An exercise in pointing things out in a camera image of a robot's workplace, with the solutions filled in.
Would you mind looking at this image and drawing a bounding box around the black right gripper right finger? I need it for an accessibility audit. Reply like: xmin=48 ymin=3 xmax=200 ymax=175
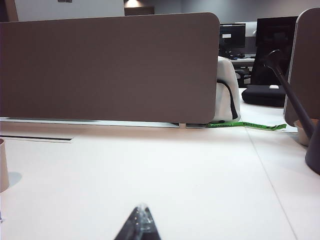
xmin=140 ymin=203 xmax=162 ymax=240

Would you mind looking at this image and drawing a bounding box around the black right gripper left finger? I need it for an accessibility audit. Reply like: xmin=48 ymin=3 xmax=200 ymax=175
xmin=113 ymin=206 xmax=144 ymax=240

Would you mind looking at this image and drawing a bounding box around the brown paper cup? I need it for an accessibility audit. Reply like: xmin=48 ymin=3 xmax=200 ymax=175
xmin=0 ymin=138 xmax=11 ymax=193

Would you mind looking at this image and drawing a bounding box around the green printed tape strip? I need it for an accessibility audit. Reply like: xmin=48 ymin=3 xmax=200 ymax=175
xmin=206 ymin=121 xmax=288 ymax=132

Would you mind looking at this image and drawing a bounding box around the wide brown desk partition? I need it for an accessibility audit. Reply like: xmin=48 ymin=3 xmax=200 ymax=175
xmin=0 ymin=12 xmax=221 ymax=125

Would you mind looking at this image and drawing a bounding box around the dark long-spout watering can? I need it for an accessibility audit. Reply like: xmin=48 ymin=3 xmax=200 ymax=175
xmin=263 ymin=49 xmax=320 ymax=176

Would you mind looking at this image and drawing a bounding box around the black computer monitor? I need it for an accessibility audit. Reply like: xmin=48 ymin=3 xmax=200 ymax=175
xmin=219 ymin=23 xmax=247 ymax=50
xmin=250 ymin=16 xmax=299 ymax=87

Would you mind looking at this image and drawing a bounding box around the narrow brown desk partition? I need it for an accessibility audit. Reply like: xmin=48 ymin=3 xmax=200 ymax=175
xmin=283 ymin=7 xmax=320 ymax=128

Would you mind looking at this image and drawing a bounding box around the silver partition base rail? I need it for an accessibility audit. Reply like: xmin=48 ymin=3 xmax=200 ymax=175
xmin=0 ymin=116 xmax=181 ymax=128

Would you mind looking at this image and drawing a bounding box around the white bag with black strap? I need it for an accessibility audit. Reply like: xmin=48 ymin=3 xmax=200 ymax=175
xmin=214 ymin=56 xmax=241 ymax=123

